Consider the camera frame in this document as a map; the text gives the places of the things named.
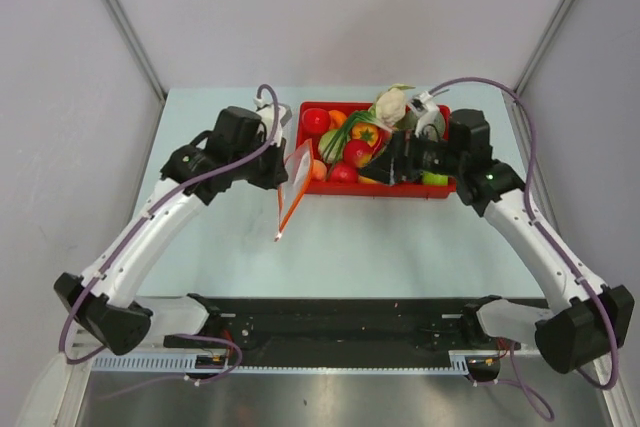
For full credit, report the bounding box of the white cauliflower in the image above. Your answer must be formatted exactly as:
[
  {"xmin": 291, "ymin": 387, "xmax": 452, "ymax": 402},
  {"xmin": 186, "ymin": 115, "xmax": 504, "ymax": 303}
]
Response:
[{"xmin": 368, "ymin": 83, "xmax": 414, "ymax": 127}]

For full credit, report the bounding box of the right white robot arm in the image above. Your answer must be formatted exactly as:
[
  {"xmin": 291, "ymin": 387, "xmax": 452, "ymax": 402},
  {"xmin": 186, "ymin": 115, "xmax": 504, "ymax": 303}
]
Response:
[{"xmin": 361, "ymin": 109, "xmax": 635, "ymax": 374}]

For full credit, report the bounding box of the clear zip top bag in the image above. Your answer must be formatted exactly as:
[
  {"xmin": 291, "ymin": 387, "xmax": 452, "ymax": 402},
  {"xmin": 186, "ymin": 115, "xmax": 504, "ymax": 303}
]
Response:
[{"xmin": 274, "ymin": 139, "xmax": 314, "ymax": 242}]

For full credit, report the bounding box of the orange fruit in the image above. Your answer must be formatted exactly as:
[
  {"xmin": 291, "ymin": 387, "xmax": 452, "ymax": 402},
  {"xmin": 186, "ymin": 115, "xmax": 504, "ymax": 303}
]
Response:
[{"xmin": 328, "ymin": 109, "xmax": 347, "ymax": 130}]

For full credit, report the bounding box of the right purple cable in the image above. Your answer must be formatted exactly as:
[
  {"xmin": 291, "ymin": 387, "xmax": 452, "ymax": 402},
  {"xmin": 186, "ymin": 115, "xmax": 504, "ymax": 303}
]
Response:
[{"xmin": 424, "ymin": 76, "xmax": 621, "ymax": 421}]

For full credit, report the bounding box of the green onion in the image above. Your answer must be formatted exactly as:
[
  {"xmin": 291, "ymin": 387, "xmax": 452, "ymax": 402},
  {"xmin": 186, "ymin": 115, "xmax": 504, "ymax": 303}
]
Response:
[{"xmin": 339, "ymin": 110, "xmax": 395, "ymax": 153}]

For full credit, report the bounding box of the red apple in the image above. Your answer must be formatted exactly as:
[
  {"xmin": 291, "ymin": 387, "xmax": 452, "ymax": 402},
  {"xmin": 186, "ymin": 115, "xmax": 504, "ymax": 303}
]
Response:
[
  {"xmin": 301, "ymin": 108, "xmax": 331, "ymax": 136},
  {"xmin": 328, "ymin": 162, "xmax": 359, "ymax": 184}
]

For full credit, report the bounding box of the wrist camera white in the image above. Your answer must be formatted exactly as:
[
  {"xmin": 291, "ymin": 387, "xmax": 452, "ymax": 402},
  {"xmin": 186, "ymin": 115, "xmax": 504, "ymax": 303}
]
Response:
[
  {"xmin": 410, "ymin": 90, "xmax": 444, "ymax": 138},
  {"xmin": 253, "ymin": 97, "xmax": 292, "ymax": 146}
]

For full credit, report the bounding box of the red apple top left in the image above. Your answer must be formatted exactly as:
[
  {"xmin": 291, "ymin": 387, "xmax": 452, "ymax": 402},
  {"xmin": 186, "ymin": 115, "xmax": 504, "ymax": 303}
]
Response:
[{"xmin": 301, "ymin": 108, "xmax": 331, "ymax": 136}]

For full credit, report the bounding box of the red apple bottom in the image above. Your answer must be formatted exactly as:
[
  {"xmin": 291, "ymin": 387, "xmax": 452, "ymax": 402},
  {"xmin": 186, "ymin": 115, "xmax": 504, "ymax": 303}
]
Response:
[{"xmin": 328, "ymin": 162, "xmax": 359, "ymax": 184}]

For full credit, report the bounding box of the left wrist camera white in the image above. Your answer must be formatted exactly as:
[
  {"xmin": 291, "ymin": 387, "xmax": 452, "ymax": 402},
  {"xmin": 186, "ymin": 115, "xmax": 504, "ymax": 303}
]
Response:
[{"xmin": 253, "ymin": 97, "xmax": 292, "ymax": 146}]

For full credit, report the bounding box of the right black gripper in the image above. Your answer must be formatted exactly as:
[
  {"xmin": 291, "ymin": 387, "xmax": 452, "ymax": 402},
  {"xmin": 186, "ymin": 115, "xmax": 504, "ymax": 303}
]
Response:
[{"xmin": 359, "ymin": 124, "xmax": 464, "ymax": 186}]

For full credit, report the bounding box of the orange bell pepper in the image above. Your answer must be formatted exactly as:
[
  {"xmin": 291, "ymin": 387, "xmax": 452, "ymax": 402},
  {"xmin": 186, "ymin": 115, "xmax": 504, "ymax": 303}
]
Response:
[{"xmin": 351, "ymin": 122, "xmax": 380, "ymax": 147}]

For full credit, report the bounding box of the peach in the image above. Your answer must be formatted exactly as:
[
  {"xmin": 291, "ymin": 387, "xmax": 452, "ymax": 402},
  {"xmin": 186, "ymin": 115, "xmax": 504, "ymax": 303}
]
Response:
[{"xmin": 311, "ymin": 159, "xmax": 328, "ymax": 182}]

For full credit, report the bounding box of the red plastic tray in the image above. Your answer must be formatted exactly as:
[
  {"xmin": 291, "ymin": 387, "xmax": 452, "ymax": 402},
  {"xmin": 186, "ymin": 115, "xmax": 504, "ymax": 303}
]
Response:
[{"xmin": 296, "ymin": 101, "xmax": 456, "ymax": 199}]

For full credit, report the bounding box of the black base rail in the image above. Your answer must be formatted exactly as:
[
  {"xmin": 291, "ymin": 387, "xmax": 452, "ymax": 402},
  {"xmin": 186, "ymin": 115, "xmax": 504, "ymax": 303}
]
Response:
[{"xmin": 144, "ymin": 294, "xmax": 546, "ymax": 371}]

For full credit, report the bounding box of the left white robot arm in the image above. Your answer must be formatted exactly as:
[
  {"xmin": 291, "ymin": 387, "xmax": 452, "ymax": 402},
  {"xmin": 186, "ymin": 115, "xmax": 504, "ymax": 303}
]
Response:
[{"xmin": 54, "ymin": 104, "xmax": 291, "ymax": 355}]

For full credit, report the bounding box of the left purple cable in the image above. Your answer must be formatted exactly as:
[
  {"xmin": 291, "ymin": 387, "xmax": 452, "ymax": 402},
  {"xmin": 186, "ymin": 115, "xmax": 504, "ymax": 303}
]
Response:
[{"xmin": 59, "ymin": 84, "xmax": 281, "ymax": 366}]

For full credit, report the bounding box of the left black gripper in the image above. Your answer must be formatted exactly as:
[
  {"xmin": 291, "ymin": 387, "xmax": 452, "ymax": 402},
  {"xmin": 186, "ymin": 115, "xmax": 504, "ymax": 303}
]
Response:
[{"xmin": 231, "ymin": 131, "xmax": 288, "ymax": 190}]

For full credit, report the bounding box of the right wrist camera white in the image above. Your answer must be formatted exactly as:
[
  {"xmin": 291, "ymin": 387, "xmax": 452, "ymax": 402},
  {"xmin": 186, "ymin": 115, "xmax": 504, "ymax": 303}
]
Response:
[{"xmin": 410, "ymin": 90, "xmax": 444, "ymax": 138}]

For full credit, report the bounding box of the green melon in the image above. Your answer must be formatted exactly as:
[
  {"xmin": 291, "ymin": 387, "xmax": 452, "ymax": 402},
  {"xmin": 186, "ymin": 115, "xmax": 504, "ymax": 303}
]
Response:
[{"xmin": 403, "ymin": 89, "xmax": 450, "ymax": 141}]

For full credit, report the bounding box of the purple cable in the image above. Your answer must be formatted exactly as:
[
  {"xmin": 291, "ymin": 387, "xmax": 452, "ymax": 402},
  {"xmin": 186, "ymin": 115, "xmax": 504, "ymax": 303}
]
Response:
[
  {"xmin": 59, "ymin": 84, "xmax": 281, "ymax": 366},
  {"xmin": 424, "ymin": 76, "xmax": 621, "ymax": 421}
]

